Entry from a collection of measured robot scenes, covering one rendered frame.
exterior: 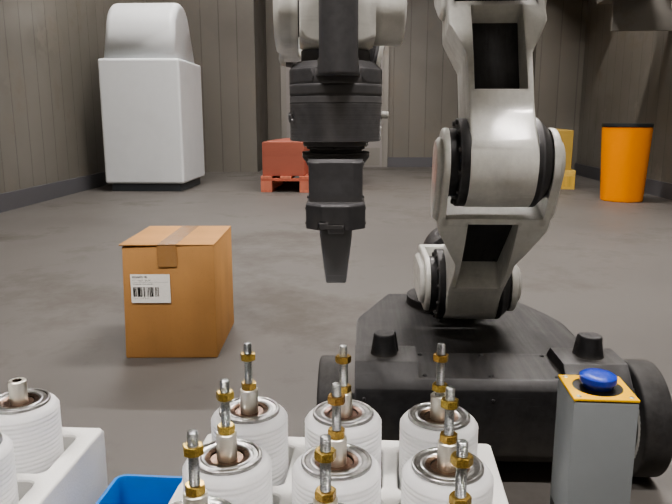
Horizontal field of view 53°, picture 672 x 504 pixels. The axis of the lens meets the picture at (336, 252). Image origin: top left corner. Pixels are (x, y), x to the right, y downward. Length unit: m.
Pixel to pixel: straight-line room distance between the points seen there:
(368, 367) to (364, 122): 0.60
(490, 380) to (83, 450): 0.63
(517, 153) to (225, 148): 6.84
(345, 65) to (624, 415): 0.48
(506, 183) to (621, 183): 4.28
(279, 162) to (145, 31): 1.52
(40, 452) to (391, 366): 0.54
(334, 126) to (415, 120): 7.98
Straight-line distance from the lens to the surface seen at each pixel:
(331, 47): 0.59
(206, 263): 1.71
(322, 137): 0.61
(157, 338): 1.80
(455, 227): 1.12
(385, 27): 0.64
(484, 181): 1.05
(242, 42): 7.78
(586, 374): 0.81
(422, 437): 0.82
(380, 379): 1.13
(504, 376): 1.16
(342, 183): 0.61
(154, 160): 5.82
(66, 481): 0.94
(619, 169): 5.32
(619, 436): 0.81
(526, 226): 1.14
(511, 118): 1.09
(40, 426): 0.94
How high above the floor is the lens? 0.61
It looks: 11 degrees down
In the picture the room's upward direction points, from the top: straight up
